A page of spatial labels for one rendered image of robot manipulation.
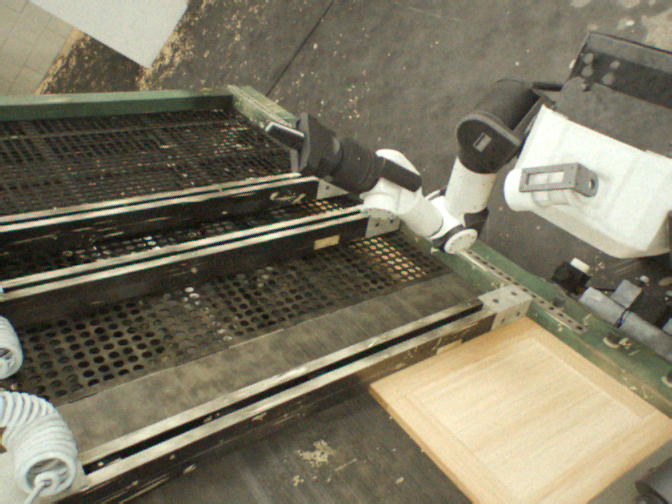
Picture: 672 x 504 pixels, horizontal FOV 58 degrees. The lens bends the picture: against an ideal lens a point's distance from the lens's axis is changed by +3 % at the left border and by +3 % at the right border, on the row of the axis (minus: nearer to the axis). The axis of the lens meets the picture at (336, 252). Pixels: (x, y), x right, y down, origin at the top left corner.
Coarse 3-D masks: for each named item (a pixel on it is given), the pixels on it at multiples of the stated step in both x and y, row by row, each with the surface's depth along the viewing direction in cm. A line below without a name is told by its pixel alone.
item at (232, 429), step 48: (384, 336) 118; (432, 336) 121; (288, 384) 105; (336, 384) 107; (144, 432) 90; (192, 432) 92; (240, 432) 97; (0, 480) 77; (48, 480) 78; (96, 480) 83; (144, 480) 88
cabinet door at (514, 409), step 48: (480, 336) 132; (528, 336) 135; (384, 384) 114; (432, 384) 117; (480, 384) 119; (528, 384) 122; (576, 384) 124; (432, 432) 106; (480, 432) 109; (528, 432) 111; (576, 432) 113; (624, 432) 115; (480, 480) 100; (528, 480) 102; (576, 480) 103
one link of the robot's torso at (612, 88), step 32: (576, 64) 94; (608, 64) 91; (640, 64) 87; (576, 96) 94; (608, 96) 91; (640, 96) 88; (544, 128) 99; (576, 128) 95; (608, 128) 91; (640, 128) 88; (544, 160) 99; (576, 160) 95; (608, 160) 92; (640, 160) 88; (608, 192) 92; (640, 192) 89; (576, 224) 98; (608, 224) 92; (640, 224) 89; (640, 256) 99
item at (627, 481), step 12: (648, 456) 108; (660, 456) 108; (636, 468) 105; (648, 468) 105; (624, 480) 102; (636, 480) 103; (600, 492) 99; (612, 492) 100; (624, 492) 100; (636, 492) 101
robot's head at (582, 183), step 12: (528, 168) 89; (540, 168) 87; (552, 168) 86; (564, 168) 84; (576, 168) 83; (588, 168) 86; (528, 180) 89; (564, 180) 84; (576, 180) 83; (588, 180) 85; (576, 192) 85; (588, 192) 85; (576, 204) 86
